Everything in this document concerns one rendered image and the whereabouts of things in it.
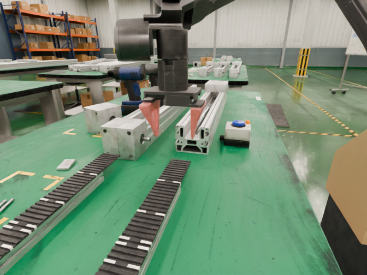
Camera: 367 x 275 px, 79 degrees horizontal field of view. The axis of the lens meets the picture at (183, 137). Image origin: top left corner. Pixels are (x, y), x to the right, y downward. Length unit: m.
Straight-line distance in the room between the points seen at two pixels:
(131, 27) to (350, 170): 0.47
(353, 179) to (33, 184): 0.67
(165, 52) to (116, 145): 0.33
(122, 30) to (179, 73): 0.12
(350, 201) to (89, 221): 0.47
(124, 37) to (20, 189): 0.41
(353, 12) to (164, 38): 0.42
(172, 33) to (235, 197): 0.34
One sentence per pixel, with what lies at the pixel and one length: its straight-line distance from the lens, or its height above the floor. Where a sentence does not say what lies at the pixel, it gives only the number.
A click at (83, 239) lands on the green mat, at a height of 0.78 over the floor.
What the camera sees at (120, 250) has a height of 0.81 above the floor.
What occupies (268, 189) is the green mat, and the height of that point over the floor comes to 0.78.
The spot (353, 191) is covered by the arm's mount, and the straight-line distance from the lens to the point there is 0.50.
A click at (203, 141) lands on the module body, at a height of 0.82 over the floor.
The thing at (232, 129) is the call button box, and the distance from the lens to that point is 0.72.
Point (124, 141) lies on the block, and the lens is 0.63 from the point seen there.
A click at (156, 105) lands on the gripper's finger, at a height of 0.96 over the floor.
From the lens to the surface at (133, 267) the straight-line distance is 0.33.
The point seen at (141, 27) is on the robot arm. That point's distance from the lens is 0.43.
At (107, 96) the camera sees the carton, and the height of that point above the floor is 0.38.
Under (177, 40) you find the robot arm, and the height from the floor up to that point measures 1.09.
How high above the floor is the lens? 1.07
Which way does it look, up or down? 22 degrees down
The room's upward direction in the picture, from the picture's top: straight up
